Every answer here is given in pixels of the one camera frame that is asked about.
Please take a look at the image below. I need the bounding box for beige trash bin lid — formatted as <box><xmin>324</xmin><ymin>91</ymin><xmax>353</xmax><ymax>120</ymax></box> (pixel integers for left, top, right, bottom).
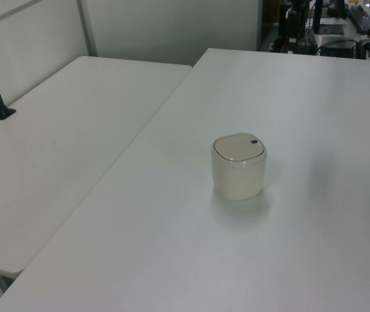
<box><xmin>213</xmin><ymin>133</ymin><xmax>266</xmax><ymax>163</ymax></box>

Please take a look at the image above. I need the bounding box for beige plastic trash bin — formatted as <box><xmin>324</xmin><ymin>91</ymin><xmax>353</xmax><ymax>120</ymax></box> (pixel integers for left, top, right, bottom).
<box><xmin>210</xmin><ymin>131</ymin><xmax>269</xmax><ymax>202</ymax></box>

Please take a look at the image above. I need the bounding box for white side table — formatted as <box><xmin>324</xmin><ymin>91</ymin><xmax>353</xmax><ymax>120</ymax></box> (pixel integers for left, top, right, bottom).
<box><xmin>0</xmin><ymin>55</ymin><xmax>194</xmax><ymax>279</ymax></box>

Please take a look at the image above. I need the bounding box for dark lab equipment rack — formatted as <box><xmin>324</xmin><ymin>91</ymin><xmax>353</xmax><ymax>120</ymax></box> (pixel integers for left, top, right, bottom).
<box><xmin>271</xmin><ymin>0</ymin><xmax>309</xmax><ymax>53</ymax></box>

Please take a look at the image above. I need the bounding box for black electronics box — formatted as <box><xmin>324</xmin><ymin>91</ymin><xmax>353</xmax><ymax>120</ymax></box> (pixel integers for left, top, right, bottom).
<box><xmin>317</xmin><ymin>38</ymin><xmax>358</xmax><ymax>58</ymax></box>

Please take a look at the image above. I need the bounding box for black monitor stand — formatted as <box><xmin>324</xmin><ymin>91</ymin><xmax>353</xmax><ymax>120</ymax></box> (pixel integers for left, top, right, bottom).
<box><xmin>308</xmin><ymin>0</ymin><xmax>345</xmax><ymax>35</ymax></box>

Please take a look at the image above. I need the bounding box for white sheet of paper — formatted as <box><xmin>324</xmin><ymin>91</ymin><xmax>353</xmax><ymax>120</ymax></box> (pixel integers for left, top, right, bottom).
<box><xmin>321</xmin><ymin>17</ymin><xmax>347</xmax><ymax>27</ymax></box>

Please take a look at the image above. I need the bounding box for black computer keyboard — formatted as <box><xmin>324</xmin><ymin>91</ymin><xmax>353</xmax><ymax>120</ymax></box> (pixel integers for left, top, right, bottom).
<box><xmin>347</xmin><ymin>5</ymin><xmax>370</xmax><ymax>35</ymax></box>

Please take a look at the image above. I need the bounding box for grey aluminium partition post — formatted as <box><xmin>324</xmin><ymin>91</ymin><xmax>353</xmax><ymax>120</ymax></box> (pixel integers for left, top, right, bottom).
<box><xmin>77</xmin><ymin>0</ymin><xmax>98</xmax><ymax>57</ymax></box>

